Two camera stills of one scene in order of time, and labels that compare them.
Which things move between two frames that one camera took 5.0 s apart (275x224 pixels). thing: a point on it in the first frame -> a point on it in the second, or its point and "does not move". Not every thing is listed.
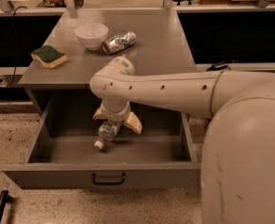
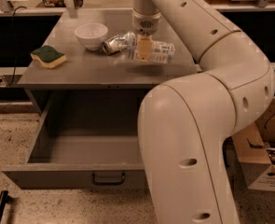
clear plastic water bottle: (107, 132) -> (161, 52)
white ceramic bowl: (92, 35) does not move
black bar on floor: (3, 200) does not move
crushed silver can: (118, 42) does not move
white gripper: (115, 115) -> (146, 23)
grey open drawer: (63, 155) does not move
